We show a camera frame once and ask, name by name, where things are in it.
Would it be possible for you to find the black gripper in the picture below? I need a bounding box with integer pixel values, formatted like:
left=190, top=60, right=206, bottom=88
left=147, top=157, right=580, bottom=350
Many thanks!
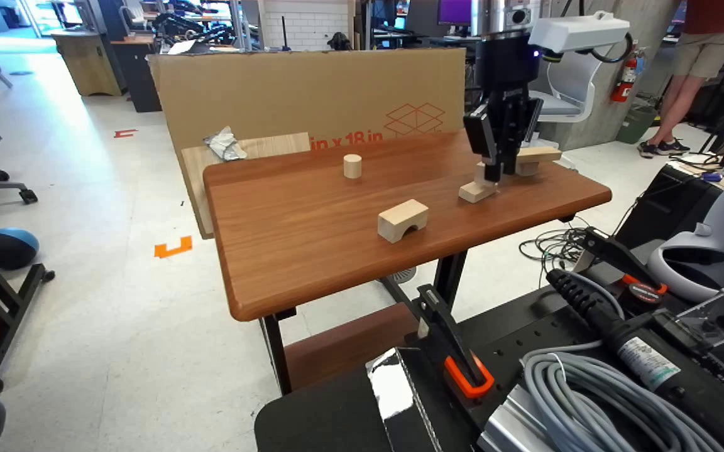
left=459, top=85, right=546, bottom=186

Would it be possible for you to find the small rectangular wooden block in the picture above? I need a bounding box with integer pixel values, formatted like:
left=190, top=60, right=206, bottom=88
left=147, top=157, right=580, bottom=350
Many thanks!
left=458, top=179, right=501, bottom=206

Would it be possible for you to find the wooden arch block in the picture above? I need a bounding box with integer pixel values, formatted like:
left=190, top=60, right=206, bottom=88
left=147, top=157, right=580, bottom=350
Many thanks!
left=375, top=196, right=431, bottom=245

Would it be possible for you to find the white grey office chair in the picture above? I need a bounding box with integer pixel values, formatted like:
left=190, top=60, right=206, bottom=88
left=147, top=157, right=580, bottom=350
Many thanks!
left=527, top=44, right=622, bottom=127

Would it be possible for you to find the red fire extinguisher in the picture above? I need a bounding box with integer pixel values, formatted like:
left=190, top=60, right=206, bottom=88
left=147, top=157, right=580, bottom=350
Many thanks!
left=607, top=36, right=643, bottom=106

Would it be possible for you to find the black red hand tool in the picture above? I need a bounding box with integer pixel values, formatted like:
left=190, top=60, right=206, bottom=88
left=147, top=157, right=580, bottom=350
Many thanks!
left=577, top=229, right=670, bottom=303

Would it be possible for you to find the monitor with purple screen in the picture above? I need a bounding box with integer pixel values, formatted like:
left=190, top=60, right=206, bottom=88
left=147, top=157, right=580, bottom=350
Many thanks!
left=434, top=0, right=475, bottom=29

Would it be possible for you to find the black equipment case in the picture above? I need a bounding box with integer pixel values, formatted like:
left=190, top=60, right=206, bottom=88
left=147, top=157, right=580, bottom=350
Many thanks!
left=610, top=162, right=724, bottom=253

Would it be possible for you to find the black orange clamp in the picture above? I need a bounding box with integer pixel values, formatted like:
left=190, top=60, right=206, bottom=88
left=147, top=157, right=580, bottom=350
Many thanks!
left=414, top=283, right=497, bottom=401

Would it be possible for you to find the large cardboard box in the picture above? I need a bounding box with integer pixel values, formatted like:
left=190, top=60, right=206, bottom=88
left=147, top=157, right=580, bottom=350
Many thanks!
left=147, top=48, right=468, bottom=238

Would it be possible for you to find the white VR controller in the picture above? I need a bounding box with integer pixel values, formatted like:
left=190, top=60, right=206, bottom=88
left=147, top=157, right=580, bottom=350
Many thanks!
left=645, top=183, right=724, bottom=303

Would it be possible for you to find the person in khaki shorts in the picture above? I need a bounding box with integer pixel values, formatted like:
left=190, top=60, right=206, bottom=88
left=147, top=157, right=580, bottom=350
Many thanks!
left=636, top=0, right=724, bottom=160

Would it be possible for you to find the brown wooden board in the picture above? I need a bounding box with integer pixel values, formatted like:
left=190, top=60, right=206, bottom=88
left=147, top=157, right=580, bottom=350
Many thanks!
left=282, top=299, right=423, bottom=393

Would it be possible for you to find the aluminium extrusion piece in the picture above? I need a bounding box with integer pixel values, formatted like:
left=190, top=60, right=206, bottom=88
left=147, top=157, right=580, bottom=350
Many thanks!
left=475, top=386, right=566, bottom=452

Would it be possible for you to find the clear plastic box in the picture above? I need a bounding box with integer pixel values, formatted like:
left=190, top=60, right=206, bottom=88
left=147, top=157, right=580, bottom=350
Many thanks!
left=674, top=286, right=724, bottom=350

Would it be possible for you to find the crumpled white paper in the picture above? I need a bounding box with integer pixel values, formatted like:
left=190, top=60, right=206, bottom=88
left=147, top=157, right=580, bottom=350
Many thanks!
left=204, top=125, right=249, bottom=162

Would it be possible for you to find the brown wooden table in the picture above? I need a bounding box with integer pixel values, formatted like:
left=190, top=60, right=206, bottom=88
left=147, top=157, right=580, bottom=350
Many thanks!
left=259, top=211, right=577, bottom=396

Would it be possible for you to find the black platform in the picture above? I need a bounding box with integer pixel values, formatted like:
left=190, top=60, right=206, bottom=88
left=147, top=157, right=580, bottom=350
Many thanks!
left=254, top=283, right=724, bottom=452

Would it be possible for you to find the black cabinet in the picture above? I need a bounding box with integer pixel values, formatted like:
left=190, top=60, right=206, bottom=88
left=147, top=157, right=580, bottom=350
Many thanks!
left=107, top=32, right=164, bottom=113

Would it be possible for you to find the light wooden cabinet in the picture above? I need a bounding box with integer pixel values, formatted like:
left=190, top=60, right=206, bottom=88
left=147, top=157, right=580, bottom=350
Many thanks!
left=47, top=29, right=121, bottom=98

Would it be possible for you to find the blue ball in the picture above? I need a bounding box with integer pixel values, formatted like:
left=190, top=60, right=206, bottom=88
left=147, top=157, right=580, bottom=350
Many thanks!
left=0, top=226, right=39, bottom=270

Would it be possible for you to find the black metal floor stand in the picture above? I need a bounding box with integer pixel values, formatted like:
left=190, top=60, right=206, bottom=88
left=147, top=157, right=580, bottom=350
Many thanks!
left=0, top=223, right=58, bottom=396

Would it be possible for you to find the white wire bundle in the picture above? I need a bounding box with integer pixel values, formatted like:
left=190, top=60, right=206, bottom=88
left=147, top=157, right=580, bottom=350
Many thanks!
left=517, top=223, right=591, bottom=270

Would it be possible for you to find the black ribbed cable connector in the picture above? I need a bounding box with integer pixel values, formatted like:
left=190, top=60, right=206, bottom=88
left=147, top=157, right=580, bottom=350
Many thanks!
left=546, top=267, right=684, bottom=391

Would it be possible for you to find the grey coiled cable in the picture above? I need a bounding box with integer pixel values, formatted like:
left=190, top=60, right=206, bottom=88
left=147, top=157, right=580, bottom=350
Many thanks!
left=517, top=347, right=724, bottom=452

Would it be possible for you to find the shiny metal bracket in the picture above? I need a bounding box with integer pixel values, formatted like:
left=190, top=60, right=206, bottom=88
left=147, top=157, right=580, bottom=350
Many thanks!
left=364, top=347, right=444, bottom=452

